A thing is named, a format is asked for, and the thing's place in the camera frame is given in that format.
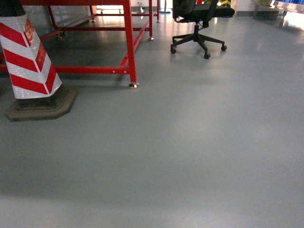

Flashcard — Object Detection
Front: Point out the black office chair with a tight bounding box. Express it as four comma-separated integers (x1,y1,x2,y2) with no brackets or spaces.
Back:
171,0,235,59

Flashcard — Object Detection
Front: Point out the red white traffic cone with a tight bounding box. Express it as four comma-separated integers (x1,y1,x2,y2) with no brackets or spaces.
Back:
0,0,77,122

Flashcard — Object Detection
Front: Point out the red metal table frame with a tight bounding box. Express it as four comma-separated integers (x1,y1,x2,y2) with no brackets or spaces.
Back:
0,0,161,89

